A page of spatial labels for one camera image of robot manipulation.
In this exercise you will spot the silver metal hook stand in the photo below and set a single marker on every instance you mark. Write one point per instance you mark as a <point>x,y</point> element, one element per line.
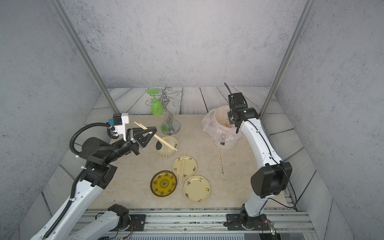
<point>171,99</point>

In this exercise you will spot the yellow patterned plate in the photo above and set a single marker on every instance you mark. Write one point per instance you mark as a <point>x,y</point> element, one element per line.
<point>163,183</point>

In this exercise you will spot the cream plate with black spot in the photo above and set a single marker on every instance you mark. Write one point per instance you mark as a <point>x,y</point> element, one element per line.
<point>161,148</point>

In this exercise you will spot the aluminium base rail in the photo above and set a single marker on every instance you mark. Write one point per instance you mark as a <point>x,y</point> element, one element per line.
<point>212,224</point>

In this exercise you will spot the white bucket with pink bag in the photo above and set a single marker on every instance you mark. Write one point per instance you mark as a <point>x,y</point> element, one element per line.
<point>217,125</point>

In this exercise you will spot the right aluminium frame post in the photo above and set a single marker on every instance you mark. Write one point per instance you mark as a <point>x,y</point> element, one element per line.
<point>308,7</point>

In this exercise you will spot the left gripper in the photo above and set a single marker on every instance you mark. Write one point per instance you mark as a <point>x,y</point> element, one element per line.
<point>137,135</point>

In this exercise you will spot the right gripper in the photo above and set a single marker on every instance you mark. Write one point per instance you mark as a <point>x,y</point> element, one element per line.
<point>230,115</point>

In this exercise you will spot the left aluminium frame post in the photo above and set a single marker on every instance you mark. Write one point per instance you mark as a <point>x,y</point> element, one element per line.
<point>70,30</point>

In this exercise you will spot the cream floral plate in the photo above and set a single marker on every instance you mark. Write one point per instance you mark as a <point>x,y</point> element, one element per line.
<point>190,166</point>
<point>196,189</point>

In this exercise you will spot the cream floral plate middle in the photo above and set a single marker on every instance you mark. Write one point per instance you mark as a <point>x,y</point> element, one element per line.
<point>190,166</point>

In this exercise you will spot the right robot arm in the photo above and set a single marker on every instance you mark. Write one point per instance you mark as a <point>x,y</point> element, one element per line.
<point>273,175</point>

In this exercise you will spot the aluminium frame post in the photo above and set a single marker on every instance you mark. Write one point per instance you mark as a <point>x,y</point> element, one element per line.
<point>308,7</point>
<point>70,30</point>

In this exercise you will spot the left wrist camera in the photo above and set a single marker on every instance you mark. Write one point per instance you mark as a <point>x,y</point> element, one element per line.
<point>118,126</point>

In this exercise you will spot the cream floral plate front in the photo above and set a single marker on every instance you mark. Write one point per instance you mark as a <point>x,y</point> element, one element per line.
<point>196,189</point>

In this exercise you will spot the green plastic spoon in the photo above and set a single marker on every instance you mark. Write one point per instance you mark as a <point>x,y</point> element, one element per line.
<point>155,102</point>

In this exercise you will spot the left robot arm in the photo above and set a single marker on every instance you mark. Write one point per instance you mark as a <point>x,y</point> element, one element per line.
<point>90,182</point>

